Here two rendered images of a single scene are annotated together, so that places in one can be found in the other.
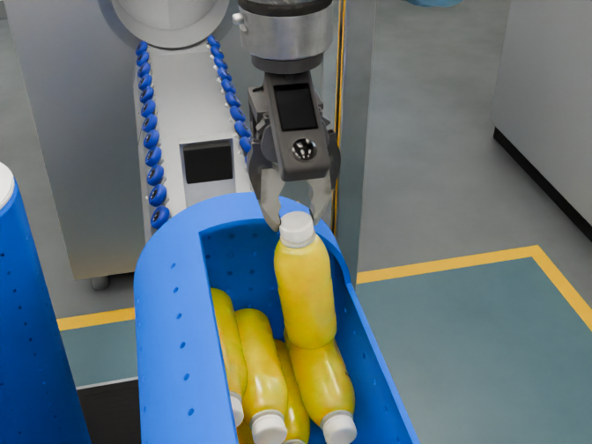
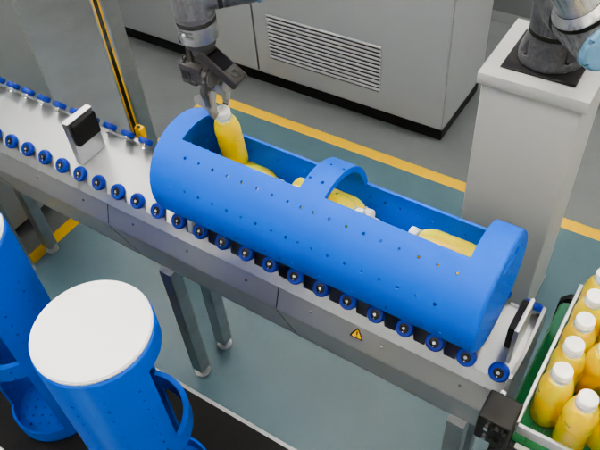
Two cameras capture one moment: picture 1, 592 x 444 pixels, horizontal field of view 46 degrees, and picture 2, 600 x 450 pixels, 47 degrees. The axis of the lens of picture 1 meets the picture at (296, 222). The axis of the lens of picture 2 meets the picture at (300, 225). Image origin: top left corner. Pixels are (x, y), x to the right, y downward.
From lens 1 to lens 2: 108 cm
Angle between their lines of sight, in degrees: 32
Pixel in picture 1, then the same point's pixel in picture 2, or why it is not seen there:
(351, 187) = (140, 104)
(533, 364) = not seen: hidden behind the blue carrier
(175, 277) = (192, 160)
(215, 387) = (258, 175)
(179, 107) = not seen: outside the picture
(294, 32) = (212, 30)
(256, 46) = (198, 43)
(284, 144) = (228, 75)
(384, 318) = not seen: hidden behind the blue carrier
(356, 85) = (121, 42)
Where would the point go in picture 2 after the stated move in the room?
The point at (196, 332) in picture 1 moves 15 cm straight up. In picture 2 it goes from (229, 168) to (219, 117)
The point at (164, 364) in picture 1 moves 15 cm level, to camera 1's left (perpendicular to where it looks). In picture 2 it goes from (224, 187) to (172, 223)
